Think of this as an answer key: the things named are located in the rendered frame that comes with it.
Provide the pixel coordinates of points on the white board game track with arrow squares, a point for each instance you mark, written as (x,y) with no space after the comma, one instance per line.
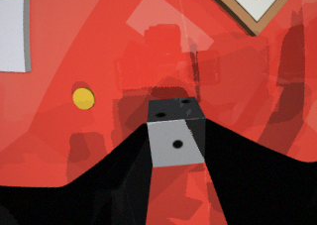
(245,21)

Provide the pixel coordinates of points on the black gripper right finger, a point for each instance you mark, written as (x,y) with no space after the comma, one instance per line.
(256,185)

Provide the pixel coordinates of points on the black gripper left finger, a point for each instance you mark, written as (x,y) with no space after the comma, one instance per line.
(114,192)

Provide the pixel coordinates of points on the grey die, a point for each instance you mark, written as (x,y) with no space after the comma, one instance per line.
(177,132)

